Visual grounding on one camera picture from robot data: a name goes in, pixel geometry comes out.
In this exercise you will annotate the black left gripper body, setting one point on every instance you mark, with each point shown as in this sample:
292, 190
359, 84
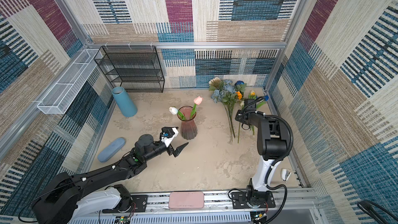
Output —
170, 151

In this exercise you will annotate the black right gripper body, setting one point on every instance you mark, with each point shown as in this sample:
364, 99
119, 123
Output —
244, 117

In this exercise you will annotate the yellow tulip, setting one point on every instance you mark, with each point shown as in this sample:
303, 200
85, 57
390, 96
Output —
252, 95

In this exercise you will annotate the pink ribbed glass vase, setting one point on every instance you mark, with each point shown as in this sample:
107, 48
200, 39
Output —
188, 129

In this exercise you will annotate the pink tulip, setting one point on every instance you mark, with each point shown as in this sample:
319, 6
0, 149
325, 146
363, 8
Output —
197, 101

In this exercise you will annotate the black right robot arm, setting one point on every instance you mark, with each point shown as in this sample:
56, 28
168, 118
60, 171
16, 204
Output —
274, 143

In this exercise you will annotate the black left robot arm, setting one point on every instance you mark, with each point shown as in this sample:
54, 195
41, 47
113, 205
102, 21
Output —
67, 197

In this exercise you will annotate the blue cylindrical vase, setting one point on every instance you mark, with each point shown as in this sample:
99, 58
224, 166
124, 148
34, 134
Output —
124, 102

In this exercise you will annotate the pink rectangular case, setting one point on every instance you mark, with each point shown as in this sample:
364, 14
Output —
186, 200

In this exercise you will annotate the blue glasses case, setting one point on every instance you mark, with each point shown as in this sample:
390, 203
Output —
110, 150

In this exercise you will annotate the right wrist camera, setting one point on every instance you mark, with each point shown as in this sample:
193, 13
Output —
250, 105

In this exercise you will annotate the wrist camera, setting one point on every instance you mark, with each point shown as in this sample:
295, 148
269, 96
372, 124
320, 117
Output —
250, 105
168, 134

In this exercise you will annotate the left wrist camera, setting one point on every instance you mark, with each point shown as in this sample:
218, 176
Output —
168, 134

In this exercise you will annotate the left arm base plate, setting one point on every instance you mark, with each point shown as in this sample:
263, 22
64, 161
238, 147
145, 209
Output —
136, 203

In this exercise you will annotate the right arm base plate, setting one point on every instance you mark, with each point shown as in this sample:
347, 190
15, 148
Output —
257, 199

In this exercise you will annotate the black wire mesh shelf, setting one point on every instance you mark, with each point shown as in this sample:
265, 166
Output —
134, 68

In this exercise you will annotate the white wire mesh basket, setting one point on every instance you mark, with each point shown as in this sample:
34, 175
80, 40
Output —
59, 98

